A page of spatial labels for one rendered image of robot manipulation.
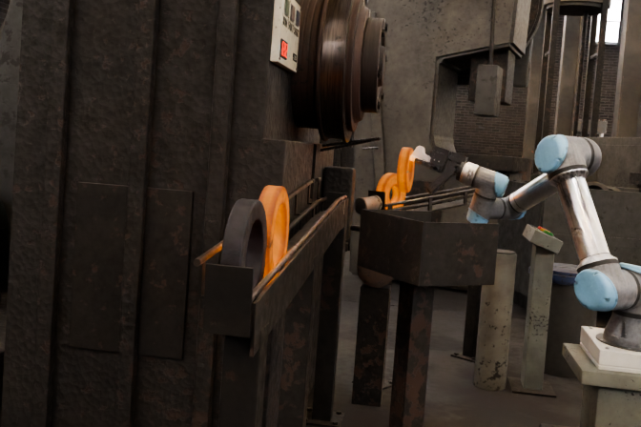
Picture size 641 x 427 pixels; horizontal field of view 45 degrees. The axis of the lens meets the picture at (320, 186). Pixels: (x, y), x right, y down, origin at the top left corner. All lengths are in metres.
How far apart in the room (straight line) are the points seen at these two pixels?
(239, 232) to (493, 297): 1.87
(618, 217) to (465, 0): 1.65
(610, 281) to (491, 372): 0.89
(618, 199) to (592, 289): 2.22
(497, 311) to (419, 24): 2.56
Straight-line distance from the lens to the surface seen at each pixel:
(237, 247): 1.17
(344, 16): 2.15
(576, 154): 2.38
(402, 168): 2.61
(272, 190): 1.40
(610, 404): 2.39
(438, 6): 5.05
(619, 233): 4.48
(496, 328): 2.96
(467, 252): 1.70
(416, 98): 5.00
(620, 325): 2.40
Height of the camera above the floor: 0.86
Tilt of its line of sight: 3 degrees down
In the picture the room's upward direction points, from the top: 4 degrees clockwise
